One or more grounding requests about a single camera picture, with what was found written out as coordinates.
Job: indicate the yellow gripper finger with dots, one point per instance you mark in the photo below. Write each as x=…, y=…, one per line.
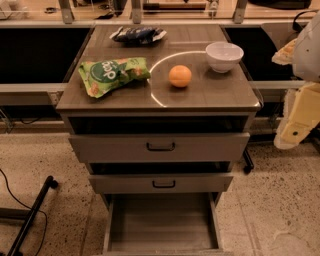
x=284, y=56
x=300, y=115

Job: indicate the orange fruit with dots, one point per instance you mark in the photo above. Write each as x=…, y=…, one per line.
x=180, y=76

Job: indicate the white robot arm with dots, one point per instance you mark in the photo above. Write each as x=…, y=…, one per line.
x=306, y=56

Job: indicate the top drawer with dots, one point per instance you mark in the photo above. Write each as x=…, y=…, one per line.
x=141, y=148

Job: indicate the grey drawer cabinet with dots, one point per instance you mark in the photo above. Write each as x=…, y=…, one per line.
x=210, y=103

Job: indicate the open bottom drawer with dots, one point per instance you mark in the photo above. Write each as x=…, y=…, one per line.
x=163, y=225

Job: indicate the middle drawer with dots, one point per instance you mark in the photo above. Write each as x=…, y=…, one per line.
x=160, y=183

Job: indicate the black headphones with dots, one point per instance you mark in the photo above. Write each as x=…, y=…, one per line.
x=298, y=24

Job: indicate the white bowl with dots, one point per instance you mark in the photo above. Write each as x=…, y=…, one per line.
x=223, y=56

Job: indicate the dark blue snack bag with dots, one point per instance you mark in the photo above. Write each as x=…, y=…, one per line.
x=138, y=35

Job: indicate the green chip bag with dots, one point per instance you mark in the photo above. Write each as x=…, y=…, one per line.
x=102, y=77

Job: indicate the black floor stand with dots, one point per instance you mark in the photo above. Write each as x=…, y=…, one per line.
x=26, y=215

